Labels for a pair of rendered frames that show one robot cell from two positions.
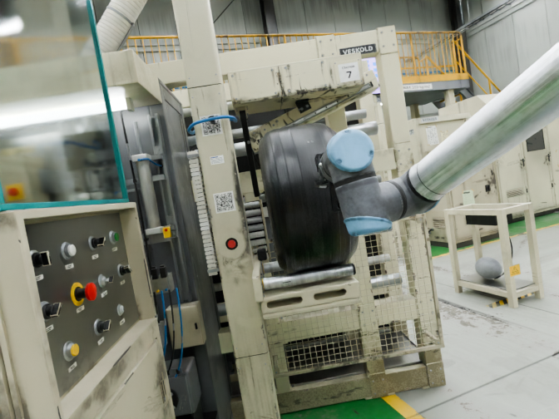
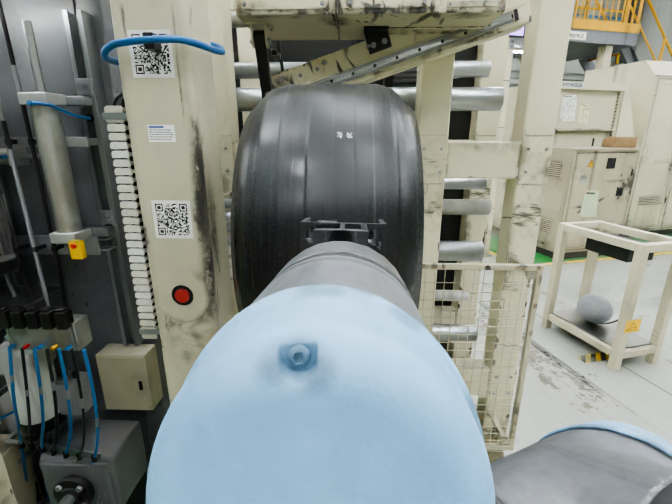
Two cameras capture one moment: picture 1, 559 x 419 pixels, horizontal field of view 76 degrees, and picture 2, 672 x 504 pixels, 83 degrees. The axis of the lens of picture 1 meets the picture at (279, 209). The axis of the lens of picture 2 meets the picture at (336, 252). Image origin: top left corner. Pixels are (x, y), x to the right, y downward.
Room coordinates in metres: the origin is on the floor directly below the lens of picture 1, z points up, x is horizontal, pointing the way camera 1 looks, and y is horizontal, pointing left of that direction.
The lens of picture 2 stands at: (0.65, -0.17, 1.38)
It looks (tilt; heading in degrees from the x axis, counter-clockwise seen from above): 17 degrees down; 4
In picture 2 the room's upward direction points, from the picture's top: straight up
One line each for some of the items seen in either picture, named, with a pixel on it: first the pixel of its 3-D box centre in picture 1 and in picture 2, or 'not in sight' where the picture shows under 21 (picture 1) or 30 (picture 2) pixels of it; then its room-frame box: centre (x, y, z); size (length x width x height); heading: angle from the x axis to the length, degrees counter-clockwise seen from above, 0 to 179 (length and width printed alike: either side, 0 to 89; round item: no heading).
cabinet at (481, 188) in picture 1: (460, 200); (578, 201); (5.41, -2.73, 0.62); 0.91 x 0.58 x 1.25; 109
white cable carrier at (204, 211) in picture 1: (205, 213); (141, 229); (1.38, 0.29, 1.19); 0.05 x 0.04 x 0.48; 2
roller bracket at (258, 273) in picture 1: (259, 276); not in sight; (1.43, 0.12, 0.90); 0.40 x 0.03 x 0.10; 2
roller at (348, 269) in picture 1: (308, 277); not in sight; (1.30, -0.06, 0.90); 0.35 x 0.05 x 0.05; 92
